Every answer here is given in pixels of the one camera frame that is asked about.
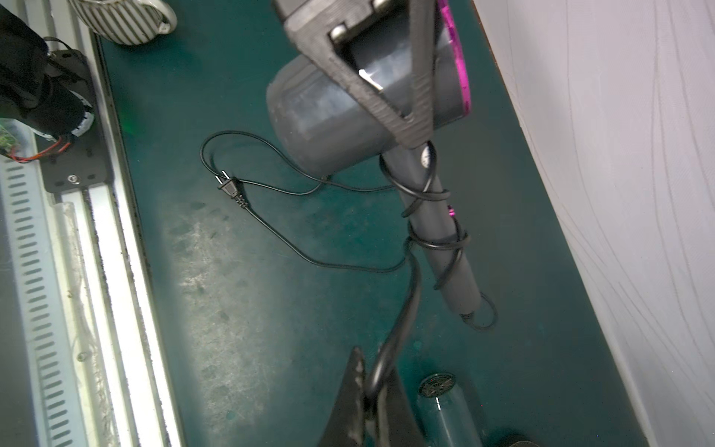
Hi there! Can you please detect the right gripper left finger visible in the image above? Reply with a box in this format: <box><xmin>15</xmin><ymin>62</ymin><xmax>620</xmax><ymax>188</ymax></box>
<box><xmin>318</xmin><ymin>346</ymin><xmax>366</xmax><ymax>447</ymax></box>

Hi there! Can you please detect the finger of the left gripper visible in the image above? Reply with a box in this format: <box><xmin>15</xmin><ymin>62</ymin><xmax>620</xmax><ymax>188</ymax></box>
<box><xmin>273</xmin><ymin>6</ymin><xmax>411</xmax><ymax>150</ymax></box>

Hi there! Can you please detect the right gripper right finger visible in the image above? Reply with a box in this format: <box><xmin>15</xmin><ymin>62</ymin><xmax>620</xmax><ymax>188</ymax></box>
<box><xmin>376</xmin><ymin>370</ymin><xmax>426</xmax><ymax>447</ymax></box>

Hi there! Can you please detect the green hair dryer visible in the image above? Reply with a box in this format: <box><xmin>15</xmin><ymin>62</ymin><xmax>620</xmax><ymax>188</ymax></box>
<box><xmin>417</xmin><ymin>372</ymin><xmax>482</xmax><ymax>447</ymax></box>

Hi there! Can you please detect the black hair dryer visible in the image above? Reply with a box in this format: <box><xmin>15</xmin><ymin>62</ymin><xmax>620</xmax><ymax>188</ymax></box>
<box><xmin>266</xmin><ymin>1</ymin><xmax>482</xmax><ymax>318</ymax></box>

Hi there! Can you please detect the green table mat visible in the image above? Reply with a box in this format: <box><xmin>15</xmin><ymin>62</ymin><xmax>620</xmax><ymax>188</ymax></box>
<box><xmin>102</xmin><ymin>1</ymin><xmax>646</xmax><ymax>446</ymax></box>

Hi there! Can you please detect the striped ceramic mug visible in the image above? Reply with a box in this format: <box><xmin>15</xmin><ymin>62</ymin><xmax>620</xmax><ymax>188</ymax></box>
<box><xmin>69</xmin><ymin>0</ymin><xmax>178</xmax><ymax>46</ymax></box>

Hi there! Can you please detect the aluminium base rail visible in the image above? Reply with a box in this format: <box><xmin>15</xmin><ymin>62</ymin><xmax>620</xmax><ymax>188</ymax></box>
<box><xmin>12</xmin><ymin>1</ymin><xmax>184</xmax><ymax>446</ymax></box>

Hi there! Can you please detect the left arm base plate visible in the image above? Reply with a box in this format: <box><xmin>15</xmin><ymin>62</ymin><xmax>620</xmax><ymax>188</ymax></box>
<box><xmin>40</xmin><ymin>50</ymin><xmax>114</xmax><ymax>195</ymax></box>

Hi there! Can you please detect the white slotted cable duct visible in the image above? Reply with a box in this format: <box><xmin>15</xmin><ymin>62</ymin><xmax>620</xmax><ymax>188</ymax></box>
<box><xmin>1</xmin><ymin>159</ymin><xmax>89</xmax><ymax>446</ymax></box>

